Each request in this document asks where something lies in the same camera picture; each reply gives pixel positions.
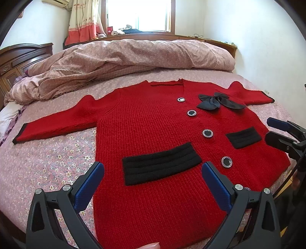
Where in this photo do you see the pink floral quilt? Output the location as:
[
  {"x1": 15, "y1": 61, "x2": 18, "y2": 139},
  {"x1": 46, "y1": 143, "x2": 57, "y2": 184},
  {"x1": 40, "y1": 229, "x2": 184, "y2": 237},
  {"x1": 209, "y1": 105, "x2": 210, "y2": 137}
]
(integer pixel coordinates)
[{"x1": 3, "y1": 38, "x2": 236, "y2": 106}]

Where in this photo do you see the person's left hand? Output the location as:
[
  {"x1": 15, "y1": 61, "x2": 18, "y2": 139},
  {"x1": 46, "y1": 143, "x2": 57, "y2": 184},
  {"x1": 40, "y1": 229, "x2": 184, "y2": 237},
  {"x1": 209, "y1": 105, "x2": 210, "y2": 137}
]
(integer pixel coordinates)
[{"x1": 138, "y1": 242, "x2": 160, "y2": 249}]

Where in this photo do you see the purple cloth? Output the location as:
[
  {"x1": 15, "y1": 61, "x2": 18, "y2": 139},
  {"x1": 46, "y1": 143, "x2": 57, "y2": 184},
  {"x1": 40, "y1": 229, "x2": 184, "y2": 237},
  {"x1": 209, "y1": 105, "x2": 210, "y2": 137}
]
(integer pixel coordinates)
[{"x1": 15, "y1": 69, "x2": 32, "y2": 83}]

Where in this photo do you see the window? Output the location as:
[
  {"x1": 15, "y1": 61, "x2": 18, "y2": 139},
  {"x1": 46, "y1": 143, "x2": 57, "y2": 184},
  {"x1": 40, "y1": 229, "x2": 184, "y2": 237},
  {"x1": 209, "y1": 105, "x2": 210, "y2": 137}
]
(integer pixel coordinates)
[{"x1": 102, "y1": 0, "x2": 176, "y2": 34}]

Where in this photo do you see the white pillow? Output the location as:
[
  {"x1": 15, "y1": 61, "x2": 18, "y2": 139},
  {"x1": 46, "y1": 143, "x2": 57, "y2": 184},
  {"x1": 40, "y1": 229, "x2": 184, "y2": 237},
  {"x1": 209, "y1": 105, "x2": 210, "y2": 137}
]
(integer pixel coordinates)
[{"x1": 0, "y1": 103, "x2": 23, "y2": 144}]

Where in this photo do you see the black cable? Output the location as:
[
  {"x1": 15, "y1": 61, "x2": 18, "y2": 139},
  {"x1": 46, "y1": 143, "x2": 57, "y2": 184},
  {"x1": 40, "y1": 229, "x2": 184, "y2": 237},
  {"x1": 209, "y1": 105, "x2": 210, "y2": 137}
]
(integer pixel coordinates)
[{"x1": 273, "y1": 157, "x2": 304, "y2": 199}]

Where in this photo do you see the dark wooden headboard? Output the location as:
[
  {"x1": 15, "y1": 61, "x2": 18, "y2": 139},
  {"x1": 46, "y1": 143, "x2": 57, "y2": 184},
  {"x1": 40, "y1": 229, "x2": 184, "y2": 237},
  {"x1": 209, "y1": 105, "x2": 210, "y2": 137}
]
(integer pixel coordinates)
[{"x1": 0, "y1": 43, "x2": 54, "y2": 101}]

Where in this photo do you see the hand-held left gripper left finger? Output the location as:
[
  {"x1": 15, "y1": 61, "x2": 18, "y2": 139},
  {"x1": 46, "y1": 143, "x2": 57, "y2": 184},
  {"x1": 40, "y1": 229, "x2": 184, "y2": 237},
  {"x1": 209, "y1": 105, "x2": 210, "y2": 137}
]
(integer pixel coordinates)
[{"x1": 26, "y1": 161, "x2": 105, "y2": 249}]

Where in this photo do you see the pink floral bed sheet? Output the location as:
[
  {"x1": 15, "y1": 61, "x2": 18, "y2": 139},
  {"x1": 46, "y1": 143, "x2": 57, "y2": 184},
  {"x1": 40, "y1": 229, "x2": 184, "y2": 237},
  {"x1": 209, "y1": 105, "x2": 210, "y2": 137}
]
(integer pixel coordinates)
[{"x1": 0, "y1": 69, "x2": 306, "y2": 240}]

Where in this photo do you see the pile of clothes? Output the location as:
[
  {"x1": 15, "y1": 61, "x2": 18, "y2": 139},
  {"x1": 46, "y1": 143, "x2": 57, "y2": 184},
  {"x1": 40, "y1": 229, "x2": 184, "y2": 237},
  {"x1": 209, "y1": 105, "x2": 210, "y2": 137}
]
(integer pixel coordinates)
[{"x1": 112, "y1": 24, "x2": 145, "y2": 34}]

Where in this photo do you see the cream and red curtain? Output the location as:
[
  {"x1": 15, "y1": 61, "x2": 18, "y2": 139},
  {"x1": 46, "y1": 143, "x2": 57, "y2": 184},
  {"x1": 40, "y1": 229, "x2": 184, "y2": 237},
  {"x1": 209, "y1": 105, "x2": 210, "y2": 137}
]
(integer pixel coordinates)
[{"x1": 65, "y1": 0, "x2": 107, "y2": 46}]

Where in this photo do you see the air conditioner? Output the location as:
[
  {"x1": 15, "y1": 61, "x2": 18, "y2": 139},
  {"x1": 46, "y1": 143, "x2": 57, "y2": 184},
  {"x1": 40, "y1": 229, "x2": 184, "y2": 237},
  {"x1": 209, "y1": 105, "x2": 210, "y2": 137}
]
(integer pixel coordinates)
[{"x1": 51, "y1": 0, "x2": 70, "y2": 9}]

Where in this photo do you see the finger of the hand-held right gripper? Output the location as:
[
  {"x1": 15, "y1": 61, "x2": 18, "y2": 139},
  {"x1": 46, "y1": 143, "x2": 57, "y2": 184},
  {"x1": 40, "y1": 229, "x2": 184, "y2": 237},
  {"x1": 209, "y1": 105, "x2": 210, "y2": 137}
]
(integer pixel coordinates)
[
  {"x1": 266, "y1": 117, "x2": 306, "y2": 142},
  {"x1": 265, "y1": 130, "x2": 306, "y2": 164}
]

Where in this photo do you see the red knit sweater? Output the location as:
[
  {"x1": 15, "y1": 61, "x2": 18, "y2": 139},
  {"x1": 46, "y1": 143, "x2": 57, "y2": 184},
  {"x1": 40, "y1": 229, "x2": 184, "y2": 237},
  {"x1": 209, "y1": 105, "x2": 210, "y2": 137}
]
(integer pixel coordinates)
[{"x1": 12, "y1": 80, "x2": 291, "y2": 249}]

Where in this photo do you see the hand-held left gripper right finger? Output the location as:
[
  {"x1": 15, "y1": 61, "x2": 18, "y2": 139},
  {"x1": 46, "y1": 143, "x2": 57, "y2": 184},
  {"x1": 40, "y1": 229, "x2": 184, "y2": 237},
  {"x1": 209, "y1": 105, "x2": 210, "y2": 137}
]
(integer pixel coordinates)
[{"x1": 201, "y1": 161, "x2": 281, "y2": 249}]

